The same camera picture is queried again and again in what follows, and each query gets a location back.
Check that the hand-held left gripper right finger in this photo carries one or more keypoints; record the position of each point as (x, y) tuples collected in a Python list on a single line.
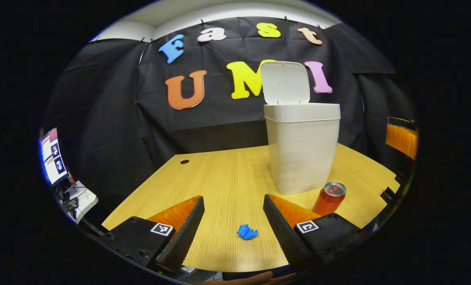
[(282, 237)]

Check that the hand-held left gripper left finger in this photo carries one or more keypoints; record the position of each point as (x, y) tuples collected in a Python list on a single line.
[(184, 237)]

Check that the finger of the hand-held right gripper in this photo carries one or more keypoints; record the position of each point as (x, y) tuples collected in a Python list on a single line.
[(401, 140), (387, 194)]

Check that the blue paper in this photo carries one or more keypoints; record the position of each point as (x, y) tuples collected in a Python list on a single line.
[(246, 232)]

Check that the red pop can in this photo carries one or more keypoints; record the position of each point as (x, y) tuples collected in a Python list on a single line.
[(330, 200)]

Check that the white desktop garbage bin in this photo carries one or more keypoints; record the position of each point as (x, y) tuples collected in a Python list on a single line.
[(302, 150)]

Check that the wooden desktop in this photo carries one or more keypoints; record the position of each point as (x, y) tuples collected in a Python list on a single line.
[(227, 178)]

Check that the white side table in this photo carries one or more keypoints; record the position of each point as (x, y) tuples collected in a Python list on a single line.
[(86, 200)]

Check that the black backdrop cloth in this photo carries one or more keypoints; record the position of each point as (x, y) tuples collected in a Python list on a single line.
[(108, 118)]

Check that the computer monitor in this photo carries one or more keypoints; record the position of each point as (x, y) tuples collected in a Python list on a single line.
[(53, 158)]

